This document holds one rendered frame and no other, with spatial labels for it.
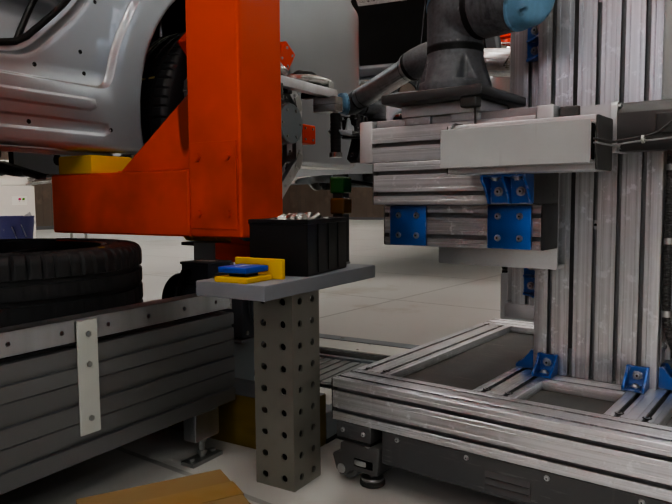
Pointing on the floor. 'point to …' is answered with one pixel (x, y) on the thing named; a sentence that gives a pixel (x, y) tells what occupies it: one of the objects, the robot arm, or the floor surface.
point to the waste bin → (17, 227)
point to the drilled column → (287, 391)
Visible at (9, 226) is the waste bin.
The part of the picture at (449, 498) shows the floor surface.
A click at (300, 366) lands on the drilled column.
